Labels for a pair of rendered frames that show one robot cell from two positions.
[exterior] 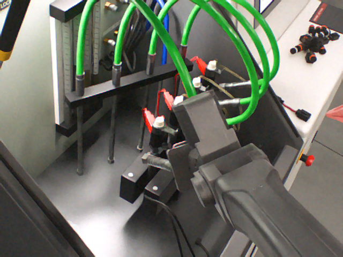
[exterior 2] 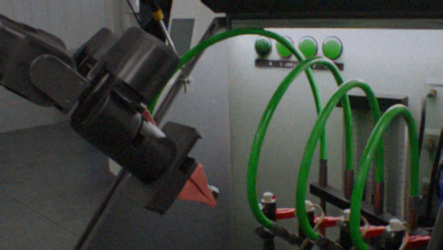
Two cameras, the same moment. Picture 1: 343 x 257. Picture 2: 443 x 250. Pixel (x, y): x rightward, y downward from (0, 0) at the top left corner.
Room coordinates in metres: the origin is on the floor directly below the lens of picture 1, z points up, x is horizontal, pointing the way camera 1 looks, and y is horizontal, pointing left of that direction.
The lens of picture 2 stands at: (0.91, -0.89, 1.47)
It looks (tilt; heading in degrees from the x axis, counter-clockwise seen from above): 12 degrees down; 107
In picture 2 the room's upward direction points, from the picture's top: 2 degrees counter-clockwise
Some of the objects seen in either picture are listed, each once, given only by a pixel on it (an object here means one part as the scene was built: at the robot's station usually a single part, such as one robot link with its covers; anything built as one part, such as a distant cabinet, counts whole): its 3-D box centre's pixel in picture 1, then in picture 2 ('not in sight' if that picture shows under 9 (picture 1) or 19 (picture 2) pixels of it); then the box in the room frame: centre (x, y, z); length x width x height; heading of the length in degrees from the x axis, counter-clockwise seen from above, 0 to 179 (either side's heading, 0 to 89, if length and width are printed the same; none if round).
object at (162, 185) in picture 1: (173, 160); not in sight; (0.83, -0.02, 0.91); 0.34 x 0.10 x 0.15; 157
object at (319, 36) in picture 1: (316, 40); not in sight; (1.34, -0.40, 1.01); 0.23 x 0.11 x 0.06; 157
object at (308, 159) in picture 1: (306, 159); not in sight; (1.02, -0.41, 0.80); 0.05 x 0.04 x 0.05; 157
